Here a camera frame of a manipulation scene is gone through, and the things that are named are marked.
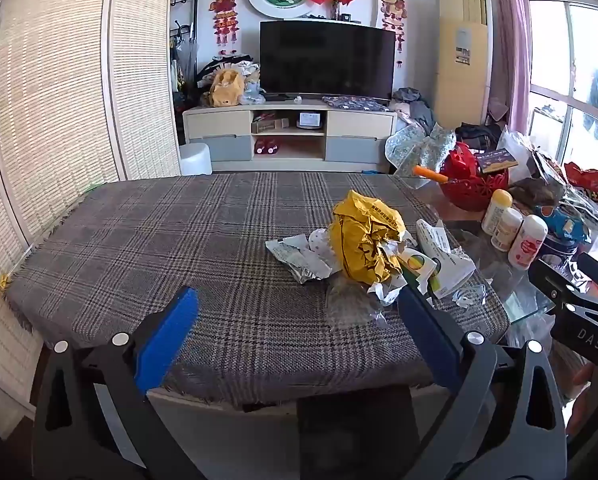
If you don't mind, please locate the black coat rack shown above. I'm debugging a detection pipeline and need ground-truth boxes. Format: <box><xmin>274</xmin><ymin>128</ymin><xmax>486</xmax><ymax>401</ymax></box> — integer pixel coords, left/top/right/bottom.
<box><xmin>169</xmin><ymin>0</ymin><xmax>201</xmax><ymax>106</ymax></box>

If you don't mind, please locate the grey clothes pile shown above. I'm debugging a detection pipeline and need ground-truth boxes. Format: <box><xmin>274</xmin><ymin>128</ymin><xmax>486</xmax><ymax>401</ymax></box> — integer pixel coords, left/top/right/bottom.
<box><xmin>391</xmin><ymin>87</ymin><xmax>436</xmax><ymax>133</ymax></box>

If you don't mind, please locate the blue snack bag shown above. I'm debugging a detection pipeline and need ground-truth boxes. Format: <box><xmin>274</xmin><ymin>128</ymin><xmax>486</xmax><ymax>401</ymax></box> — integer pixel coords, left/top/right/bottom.
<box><xmin>536</xmin><ymin>205</ymin><xmax>592</xmax><ymax>243</ymax></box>

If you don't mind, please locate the cardboard box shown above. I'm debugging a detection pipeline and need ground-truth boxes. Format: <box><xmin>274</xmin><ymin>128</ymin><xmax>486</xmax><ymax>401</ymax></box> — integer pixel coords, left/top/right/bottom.
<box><xmin>251</xmin><ymin>112</ymin><xmax>290</xmax><ymax>133</ymax></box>

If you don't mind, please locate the black bag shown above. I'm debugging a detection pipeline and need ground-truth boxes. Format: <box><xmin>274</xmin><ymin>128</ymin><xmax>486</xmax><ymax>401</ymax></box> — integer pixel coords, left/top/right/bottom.
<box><xmin>455</xmin><ymin>122</ymin><xmax>502</xmax><ymax>151</ymax></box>

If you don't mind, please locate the white paper carton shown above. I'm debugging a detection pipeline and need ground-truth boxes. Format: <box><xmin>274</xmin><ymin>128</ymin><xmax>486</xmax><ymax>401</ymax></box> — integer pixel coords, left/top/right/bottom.
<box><xmin>415</xmin><ymin>218</ymin><xmax>477</xmax><ymax>298</ymax></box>

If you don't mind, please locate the person's right hand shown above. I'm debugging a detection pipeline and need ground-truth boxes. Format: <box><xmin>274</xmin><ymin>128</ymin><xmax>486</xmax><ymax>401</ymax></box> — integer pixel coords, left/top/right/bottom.
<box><xmin>566</xmin><ymin>362</ymin><xmax>598</xmax><ymax>436</ymax></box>

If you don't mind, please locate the pink curtain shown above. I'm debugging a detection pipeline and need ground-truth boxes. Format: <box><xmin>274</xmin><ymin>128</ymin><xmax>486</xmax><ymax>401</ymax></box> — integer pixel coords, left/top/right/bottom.
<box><xmin>488</xmin><ymin>0</ymin><xmax>530</xmax><ymax>136</ymax></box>

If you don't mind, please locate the red plastic basket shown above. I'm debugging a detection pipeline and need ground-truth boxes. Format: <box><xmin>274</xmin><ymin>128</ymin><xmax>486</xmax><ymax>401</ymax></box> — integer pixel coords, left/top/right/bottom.
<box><xmin>438</xmin><ymin>142</ymin><xmax>510</xmax><ymax>212</ymax></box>

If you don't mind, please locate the red snack bag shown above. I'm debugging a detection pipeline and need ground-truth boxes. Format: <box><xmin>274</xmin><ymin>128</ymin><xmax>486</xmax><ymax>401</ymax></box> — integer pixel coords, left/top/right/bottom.
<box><xmin>564</xmin><ymin>161</ymin><xmax>598</xmax><ymax>228</ymax></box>

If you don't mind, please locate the dark blue flat box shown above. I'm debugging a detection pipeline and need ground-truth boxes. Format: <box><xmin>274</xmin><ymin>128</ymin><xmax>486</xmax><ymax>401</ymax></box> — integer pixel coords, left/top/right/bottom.
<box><xmin>474</xmin><ymin>149</ymin><xmax>520</xmax><ymax>176</ymax></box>

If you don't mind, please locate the window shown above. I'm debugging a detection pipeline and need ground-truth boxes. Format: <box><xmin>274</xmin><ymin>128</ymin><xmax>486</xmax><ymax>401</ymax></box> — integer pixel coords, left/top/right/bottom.
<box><xmin>521</xmin><ymin>0</ymin><xmax>598</xmax><ymax>171</ymax></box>

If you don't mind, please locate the cream standing air conditioner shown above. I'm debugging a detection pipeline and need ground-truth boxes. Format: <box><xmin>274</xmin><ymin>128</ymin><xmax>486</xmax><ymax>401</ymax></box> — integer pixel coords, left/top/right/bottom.
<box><xmin>435</xmin><ymin>0</ymin><xmax>494</xmax><ymax>128</ymax></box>

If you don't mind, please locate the bamboo folding screen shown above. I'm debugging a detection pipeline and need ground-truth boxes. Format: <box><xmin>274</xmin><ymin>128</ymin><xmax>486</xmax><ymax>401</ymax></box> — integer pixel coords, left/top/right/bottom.
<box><xmin>0</xmin><ymin>0</ymin><xmax>182</xmax><ymax>411</ymax></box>

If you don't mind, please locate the black flat television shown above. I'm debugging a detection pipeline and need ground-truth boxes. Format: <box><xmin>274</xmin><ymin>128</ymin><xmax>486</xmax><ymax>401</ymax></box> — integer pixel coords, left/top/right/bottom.
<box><xmin>259</xmin><ymin>20</ymin><xmax>396</xmax><ymax>102</ymax></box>

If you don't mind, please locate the orange tool handle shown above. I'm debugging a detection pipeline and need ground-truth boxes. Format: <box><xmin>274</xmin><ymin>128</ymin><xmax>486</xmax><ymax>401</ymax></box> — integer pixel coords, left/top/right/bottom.
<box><xmin>413</xmin><ymin>165</ymin><xmax>450</xmax><ymax>184</ymax></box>

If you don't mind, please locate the green yellow packet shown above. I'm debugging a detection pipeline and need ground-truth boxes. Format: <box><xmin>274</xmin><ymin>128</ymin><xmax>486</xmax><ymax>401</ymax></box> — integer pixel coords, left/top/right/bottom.
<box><xmin>399</xmin><ymin>250</ymin><xmax>442</xmax><ymax>293</ymax></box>

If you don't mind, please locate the small clear plastic scrap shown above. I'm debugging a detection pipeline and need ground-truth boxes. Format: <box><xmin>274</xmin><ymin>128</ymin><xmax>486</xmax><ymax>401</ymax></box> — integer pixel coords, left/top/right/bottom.
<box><xmin>449</xmin><ymin>282</ymin><xmax>487</xmax><ymax>308</ymax></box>

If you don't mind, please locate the clear plastic wrap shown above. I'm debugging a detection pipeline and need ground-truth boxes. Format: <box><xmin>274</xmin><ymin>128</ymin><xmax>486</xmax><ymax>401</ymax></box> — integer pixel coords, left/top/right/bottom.
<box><xmin>325</xmin><ymin>275</ymin><xmax>390</xmax><ymax>331</ymax></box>

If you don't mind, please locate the beige grey television cabinet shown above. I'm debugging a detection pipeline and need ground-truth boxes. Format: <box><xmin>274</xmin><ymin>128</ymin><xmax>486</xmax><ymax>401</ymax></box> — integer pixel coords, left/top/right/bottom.
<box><xmin>182</xmin><ymin>100</ymin><xmax>399</xmax><ymax>173</ymax></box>

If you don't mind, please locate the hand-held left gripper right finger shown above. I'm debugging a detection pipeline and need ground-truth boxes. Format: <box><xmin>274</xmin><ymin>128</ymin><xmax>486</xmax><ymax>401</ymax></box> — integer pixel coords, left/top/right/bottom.
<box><xmin>396</xmin><ymin>282</ymin><xmax>570</xmax><ymax>480</ymax></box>

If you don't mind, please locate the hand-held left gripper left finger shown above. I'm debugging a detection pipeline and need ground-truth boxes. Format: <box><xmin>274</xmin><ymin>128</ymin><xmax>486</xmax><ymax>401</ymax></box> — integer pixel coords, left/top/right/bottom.
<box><xmin>32</xmin><ymin>286</ymin><xmax>200</xmax><ymax>480</ymax></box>

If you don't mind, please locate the clear plastic bag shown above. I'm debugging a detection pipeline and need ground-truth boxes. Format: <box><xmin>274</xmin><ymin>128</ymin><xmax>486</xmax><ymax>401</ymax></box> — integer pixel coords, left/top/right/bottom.
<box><xmin>499</xmin><ymin>127</ymin><xmax>534</xmax><ymax>181</ymax></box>

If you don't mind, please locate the yellow capped white bottle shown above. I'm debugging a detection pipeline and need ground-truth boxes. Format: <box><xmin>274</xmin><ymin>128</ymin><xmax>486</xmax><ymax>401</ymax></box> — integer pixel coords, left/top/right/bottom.
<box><xmin>481</xmin><ymin>189</ymin><xmax>514</xmax><ymax>236</ymax></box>

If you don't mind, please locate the dark patterned cloth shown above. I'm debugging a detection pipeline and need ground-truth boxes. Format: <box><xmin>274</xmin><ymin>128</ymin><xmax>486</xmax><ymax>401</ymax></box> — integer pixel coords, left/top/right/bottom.
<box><xmin>321</xmin><ymin>95</ymin><xmax>392</xmax><ymax>112</ymax></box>

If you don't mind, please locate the yellow paper bag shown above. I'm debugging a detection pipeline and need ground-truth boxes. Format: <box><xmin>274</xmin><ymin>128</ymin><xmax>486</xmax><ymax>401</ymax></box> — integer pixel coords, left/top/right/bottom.
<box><xmin>329</xmin><ymin>190</ymin><xmax>407</xmax><ymax>286</ymax></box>

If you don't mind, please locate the small white bottle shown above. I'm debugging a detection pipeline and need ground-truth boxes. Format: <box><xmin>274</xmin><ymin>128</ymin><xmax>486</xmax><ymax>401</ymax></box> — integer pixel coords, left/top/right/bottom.
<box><xmin>491</xmin><ymin>207</ymin><xmax>524</xmax><ymax>252</ymax></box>

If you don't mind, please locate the floral green cloth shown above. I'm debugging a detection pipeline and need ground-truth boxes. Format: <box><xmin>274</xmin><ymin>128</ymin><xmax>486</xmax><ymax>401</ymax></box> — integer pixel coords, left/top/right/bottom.
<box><xmin>385</xmin><ymin>122</ymin><xmax>457</xmax><ymax>177</ymax></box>

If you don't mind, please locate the red hanging ornament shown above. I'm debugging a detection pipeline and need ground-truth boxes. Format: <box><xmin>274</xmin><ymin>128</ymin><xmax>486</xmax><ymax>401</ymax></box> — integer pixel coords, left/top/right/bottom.
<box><xmin>209</xmin><ymin>0</ymin><xmax>242</xmax><ymax>56</ymax></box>
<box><xmin>378</xmin><ymin>0</ymin><xmax>409</xmax><ymax>66</ymax></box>

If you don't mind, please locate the white plastic stool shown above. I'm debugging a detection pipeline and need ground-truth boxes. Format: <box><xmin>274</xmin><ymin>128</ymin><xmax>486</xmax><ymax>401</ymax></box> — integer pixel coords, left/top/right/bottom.
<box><xmin>178</xmin><ymin>142</ymin><xmax>213</xmax><ymax>177</ymax></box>

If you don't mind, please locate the yellow plush toy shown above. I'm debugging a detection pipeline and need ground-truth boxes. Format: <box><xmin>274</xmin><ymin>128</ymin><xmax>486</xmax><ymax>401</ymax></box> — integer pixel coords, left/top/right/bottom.
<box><xmin>206</xmin><ymin>69</ymin><xmax>246</xmax><ymax>107</ymax></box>

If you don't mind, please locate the white bottle red label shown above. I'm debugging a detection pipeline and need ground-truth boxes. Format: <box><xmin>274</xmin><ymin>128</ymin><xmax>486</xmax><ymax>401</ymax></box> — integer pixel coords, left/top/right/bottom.
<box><xmin>508</xmin><ymin>214</ymin><xmax>548</xmax><ymax>268</ymax></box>

